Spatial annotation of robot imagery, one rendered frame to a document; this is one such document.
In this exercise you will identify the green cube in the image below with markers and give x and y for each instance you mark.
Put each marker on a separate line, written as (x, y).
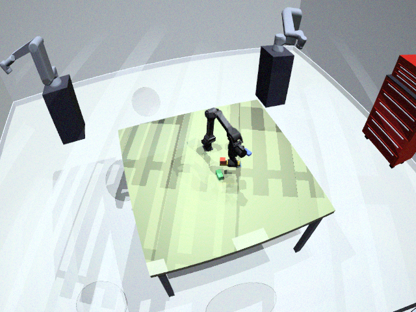
(219, 174)

